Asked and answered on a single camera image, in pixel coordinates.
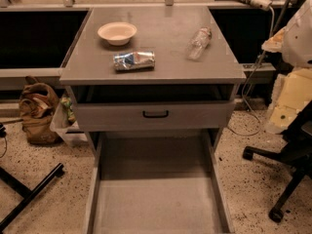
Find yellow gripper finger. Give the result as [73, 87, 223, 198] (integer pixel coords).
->
[264, 68, 312, 134]

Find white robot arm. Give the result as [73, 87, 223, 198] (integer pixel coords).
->
[262, 0, 312, 134]

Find grey upper drawer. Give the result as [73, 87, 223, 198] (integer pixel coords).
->
[73, 101, 235, 132]

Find grey drawer cabinet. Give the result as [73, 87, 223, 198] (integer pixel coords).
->
[58, 5, 247, 234]

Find grey open middle drawer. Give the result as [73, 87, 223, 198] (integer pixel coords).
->
[82, 131, 235, 234]

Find black office chair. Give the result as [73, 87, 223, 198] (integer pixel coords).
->
[243, 101, 312, 222]

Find clear plastic water bottle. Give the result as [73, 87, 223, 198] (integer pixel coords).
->
[186, 26, 212, 60]

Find white paper bowl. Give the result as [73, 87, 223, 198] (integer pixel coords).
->
[97, 22, 137, 46]

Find green snack packet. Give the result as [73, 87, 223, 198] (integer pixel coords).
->
[60, 97, 76, 124]

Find clear plastic bin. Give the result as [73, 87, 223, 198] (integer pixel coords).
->
[50, 102, 88, 146]

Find brown paper bag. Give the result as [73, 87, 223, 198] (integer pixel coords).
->
[19, 76, 60, 145]

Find black stand legs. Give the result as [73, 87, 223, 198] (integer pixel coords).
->
[0, 163, 64, 234]

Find white cable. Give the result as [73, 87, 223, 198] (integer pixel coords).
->
[227, 5, 277, 137]

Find black drawer handle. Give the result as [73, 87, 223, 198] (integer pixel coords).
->
[142, 110, 169, 119]

